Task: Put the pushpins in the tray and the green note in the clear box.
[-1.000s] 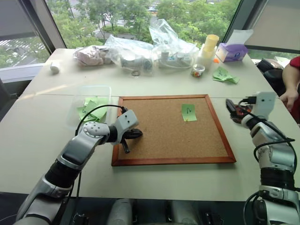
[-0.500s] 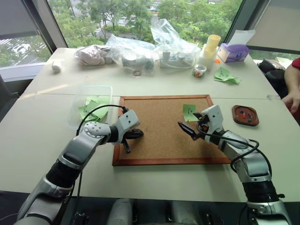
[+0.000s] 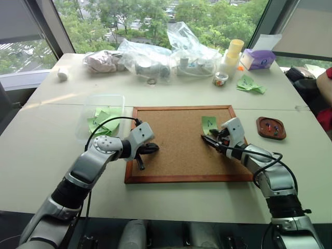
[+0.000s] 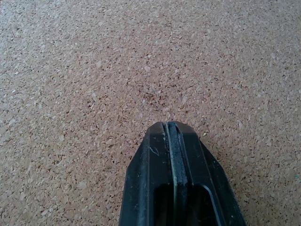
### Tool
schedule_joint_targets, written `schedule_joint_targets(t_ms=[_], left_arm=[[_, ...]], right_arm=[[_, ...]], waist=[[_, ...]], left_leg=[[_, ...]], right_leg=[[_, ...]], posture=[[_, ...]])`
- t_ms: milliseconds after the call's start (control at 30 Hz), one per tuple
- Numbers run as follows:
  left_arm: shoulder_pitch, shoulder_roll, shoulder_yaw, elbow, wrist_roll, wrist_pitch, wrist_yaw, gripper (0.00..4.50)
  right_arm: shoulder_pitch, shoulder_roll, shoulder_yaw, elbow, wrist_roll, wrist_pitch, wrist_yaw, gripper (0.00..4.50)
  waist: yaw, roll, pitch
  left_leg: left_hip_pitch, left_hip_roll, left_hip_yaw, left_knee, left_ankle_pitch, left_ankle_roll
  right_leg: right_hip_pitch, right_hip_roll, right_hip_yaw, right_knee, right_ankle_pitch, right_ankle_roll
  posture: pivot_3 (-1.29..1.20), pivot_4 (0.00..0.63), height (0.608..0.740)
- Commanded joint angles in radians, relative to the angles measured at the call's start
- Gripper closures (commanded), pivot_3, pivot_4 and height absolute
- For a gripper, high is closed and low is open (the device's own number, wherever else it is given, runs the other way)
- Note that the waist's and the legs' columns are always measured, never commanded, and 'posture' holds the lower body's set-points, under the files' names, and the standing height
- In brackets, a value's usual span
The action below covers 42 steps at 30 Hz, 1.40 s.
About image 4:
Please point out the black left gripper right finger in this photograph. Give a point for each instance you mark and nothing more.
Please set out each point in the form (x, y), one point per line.
(202, 174)

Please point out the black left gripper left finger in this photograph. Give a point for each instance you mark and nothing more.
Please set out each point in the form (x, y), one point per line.
(150, 169)

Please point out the brown cork board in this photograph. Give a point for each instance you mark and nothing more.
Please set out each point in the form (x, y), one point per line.
(94, 70)

